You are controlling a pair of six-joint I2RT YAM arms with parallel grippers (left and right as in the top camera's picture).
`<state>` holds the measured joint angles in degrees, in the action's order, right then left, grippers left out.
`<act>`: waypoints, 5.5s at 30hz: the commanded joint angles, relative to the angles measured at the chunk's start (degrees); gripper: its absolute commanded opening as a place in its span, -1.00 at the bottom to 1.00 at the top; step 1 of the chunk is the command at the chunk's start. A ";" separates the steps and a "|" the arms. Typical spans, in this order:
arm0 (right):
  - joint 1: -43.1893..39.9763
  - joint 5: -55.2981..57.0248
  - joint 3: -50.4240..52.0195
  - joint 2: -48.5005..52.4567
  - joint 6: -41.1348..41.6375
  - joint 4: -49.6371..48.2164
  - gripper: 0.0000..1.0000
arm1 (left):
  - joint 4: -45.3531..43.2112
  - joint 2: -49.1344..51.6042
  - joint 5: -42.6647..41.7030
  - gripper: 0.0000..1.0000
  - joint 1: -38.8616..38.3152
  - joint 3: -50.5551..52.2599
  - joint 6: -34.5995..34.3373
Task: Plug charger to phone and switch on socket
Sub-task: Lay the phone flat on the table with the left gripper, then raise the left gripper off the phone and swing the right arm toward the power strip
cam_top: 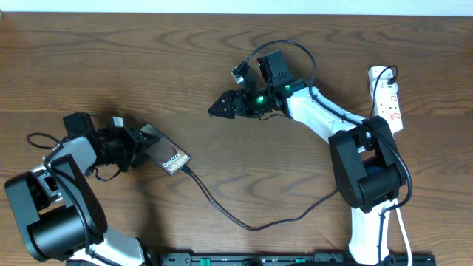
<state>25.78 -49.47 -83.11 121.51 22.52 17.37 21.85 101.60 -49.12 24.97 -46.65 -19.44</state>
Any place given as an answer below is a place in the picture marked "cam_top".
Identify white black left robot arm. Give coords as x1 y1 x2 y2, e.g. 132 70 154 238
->
4 112 161 265

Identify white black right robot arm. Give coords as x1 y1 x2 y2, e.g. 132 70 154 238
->
208 51 412 265

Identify black charger cable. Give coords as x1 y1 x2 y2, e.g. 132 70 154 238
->
180 64 399 232

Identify white power strip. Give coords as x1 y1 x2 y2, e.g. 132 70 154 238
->
368 66 403 134

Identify white power strip cord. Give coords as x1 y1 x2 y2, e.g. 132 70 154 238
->
393 199 413 266

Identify white usb charger adapter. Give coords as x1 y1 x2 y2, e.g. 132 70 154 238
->
376 79 398 95

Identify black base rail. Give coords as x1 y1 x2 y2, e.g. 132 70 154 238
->
157 250 437 266

